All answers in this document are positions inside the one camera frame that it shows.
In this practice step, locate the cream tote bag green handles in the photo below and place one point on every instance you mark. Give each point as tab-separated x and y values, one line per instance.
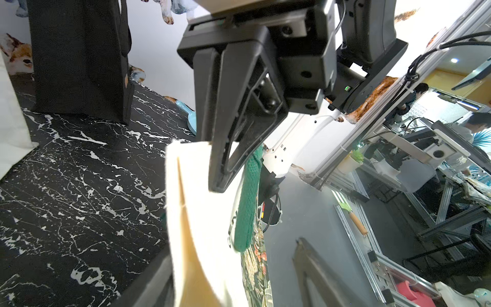
216	242

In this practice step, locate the black canvas tote bag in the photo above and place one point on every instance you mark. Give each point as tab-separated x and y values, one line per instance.
80	56

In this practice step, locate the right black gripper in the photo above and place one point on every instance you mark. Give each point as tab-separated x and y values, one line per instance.
253	61

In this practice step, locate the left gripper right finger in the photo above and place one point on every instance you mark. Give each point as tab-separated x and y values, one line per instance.
319	285

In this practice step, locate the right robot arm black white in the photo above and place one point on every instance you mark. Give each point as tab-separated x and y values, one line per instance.
367	48

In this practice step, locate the cream tote bag yellow handles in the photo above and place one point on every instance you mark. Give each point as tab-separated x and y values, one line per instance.
16	142

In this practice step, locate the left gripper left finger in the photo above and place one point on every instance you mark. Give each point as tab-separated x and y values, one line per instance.
154	286

